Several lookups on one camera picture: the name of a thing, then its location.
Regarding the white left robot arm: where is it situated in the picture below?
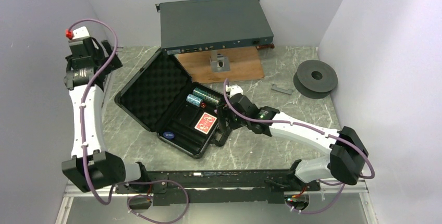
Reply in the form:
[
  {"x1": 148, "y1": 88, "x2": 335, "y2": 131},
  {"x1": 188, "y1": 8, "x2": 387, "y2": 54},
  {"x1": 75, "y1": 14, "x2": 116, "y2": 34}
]
[{"x1": 62, "y1": 36, "x2": 150, "y2": 193}]

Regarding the black poker set case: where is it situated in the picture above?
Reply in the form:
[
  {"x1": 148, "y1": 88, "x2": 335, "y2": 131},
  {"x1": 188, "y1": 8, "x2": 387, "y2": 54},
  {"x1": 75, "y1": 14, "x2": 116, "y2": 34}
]
[{"x1": 114, "y1": 49, "x2": 229, "y2": 158}]

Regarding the brown handle tool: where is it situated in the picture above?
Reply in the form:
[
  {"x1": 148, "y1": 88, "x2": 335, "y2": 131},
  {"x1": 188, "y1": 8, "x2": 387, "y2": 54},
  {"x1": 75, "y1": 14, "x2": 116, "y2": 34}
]
[{"x1": 256, "y1": 43, "x2": 275, "y2": 50}]

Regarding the blue small blind button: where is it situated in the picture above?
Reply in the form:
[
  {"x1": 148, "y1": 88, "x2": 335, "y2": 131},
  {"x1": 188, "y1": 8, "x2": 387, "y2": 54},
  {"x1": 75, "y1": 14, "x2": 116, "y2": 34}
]
[{"x1": 163, "y1": 131, "x2": 175, "y2": 140}]

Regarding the dark grey rack unit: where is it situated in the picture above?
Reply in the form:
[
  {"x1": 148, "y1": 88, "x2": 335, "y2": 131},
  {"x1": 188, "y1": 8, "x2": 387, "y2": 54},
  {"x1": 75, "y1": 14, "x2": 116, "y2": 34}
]
[{"x1": 156, "y1": 0, "x2": 274, "y2": 55}]

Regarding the red playing card deck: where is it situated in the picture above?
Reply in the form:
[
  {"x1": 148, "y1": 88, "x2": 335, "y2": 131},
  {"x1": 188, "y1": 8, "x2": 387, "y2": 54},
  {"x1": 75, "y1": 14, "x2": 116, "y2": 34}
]
[{"x1": 194, "y1": 113, "x2": 217, "y2": 134}]

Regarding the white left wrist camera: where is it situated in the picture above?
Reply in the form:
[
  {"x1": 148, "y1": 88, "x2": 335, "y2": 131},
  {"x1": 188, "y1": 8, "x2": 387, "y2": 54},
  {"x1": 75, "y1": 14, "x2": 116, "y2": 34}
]
[{"x1": 65, "y1": 26, "x2": 90, "y2": 43}]

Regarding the small grey metal bracket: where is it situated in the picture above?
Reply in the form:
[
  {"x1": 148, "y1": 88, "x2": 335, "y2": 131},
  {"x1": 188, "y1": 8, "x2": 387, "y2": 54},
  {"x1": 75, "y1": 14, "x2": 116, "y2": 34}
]
[{"x1": 271, "y1": 84, "x2": 293, "y2": 95}]

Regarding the wooden base board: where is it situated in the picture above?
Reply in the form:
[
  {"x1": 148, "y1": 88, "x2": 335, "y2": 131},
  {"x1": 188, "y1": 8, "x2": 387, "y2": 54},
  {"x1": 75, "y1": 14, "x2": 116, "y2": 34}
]
[{"x1": 177, "y1": 47, "x2": 264, "y2": 83}]

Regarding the green blue chip stack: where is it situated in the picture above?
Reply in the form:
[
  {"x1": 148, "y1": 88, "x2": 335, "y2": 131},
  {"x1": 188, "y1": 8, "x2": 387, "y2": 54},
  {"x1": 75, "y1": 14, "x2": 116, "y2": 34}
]
[{"x1": 192, "y1": 88, "x2": 208, "y2": 99}]

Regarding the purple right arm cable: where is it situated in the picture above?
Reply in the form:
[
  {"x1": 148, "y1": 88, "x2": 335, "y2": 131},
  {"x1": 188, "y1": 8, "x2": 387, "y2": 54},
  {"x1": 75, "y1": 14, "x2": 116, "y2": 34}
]
[{"x1": 223, "y1": 78, "x2": 376, "y2": 216}]

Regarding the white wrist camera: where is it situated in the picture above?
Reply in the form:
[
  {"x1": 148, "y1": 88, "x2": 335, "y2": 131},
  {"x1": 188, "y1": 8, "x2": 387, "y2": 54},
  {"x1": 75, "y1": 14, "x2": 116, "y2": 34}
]
[
  {"x1": 225, "y1": 84, "x2": 243, "y2": 98},
  {"x1": 65, "y1": 26, "x2": 90, "y2": 43}
]

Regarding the grey filament spool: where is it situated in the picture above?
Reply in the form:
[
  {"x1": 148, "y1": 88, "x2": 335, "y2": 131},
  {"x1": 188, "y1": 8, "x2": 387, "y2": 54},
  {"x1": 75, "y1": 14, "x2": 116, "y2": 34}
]
[{"x1": 293, "y1": 60, "x2": 338, "y2": 99}]

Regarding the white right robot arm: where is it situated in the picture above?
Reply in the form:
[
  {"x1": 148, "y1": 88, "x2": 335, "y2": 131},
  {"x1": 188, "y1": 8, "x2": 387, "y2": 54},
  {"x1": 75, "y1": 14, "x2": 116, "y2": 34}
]
[{"x1": 220, "y1": 94, "x2": 375, "y2": 190}]

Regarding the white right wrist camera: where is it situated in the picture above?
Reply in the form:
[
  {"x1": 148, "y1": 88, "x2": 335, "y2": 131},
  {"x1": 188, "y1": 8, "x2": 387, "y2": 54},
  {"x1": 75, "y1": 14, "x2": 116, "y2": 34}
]
[{"x1": 225, "y1": 84, "x2": 243, "y2": 98}]

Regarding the grey metal stand bracket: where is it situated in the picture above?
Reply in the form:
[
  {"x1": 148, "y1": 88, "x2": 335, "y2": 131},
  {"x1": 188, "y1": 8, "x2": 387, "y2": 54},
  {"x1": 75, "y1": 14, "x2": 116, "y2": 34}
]
[{"x1": 210, "y1": 50, "x2": 231, "y2": 72}]

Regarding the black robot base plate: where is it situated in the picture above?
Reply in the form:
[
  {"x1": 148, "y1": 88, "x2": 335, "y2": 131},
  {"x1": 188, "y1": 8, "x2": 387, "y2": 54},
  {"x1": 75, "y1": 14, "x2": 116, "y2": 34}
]
[{"x1": 115, "y1": 169, "x2": 322, "y2": 206}]

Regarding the white blue chip stack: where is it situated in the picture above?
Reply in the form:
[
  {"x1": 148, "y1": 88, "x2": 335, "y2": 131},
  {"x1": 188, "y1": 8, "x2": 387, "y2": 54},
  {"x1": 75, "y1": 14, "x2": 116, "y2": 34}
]
[{"x1": 186, "y1": 94, "x2": 203, "y2": 107}]

